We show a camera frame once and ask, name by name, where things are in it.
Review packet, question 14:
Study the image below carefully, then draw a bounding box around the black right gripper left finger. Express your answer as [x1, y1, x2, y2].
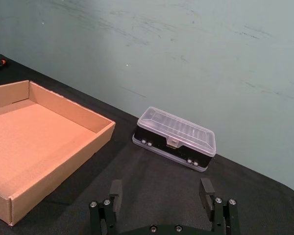
[89, 179, 123, 235]

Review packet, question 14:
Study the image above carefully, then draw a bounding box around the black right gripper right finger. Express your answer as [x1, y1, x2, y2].
[199, 178, 241, 235]

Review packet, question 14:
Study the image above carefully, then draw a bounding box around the black table cloth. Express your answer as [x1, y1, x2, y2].
[0, 53, 294, 235]

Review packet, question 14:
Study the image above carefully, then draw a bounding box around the clear plastic case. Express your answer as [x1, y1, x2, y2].
[132, 106, 216, 173]

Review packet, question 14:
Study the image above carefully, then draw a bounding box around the shallow brown cardboard tray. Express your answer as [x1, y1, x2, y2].
[0, 79, 116, 227]

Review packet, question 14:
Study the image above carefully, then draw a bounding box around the plain pale wall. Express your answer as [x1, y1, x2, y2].
[0, 0, 294, 199]

